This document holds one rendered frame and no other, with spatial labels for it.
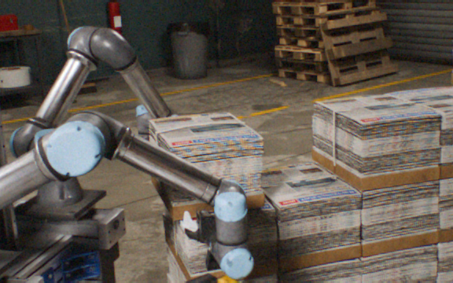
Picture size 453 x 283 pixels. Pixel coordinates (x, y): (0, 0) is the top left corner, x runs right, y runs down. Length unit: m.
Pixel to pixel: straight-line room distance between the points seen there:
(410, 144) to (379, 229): 0.30
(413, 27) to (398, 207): 7.93
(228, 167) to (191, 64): 7.15
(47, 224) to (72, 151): 0.80
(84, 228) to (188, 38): 6.94
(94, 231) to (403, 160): 1.02
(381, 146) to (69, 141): 1.06
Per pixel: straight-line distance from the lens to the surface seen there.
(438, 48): 9.82
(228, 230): 1.51
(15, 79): 7.88
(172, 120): 2.15
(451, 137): 2.25
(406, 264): 2.30
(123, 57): 2.27
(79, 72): 2.33
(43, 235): 2.22
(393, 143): 2.13
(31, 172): 1.52
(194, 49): 8.98
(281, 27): 8.78
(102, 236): 2.14
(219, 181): 1.62
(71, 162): 1.46
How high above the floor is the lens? 1.56
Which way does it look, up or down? 16 degrees down
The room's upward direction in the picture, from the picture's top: 3 degrees counter-clockwise
